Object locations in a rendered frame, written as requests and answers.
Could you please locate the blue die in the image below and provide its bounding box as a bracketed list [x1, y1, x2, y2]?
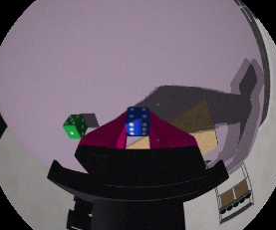
[126, 108, 150, 136]

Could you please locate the tan mat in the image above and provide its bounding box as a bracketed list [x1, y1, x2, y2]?
[126, 99, 218, 155]

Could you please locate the green die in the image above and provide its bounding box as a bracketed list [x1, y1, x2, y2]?
[63, 115, 88, 139]

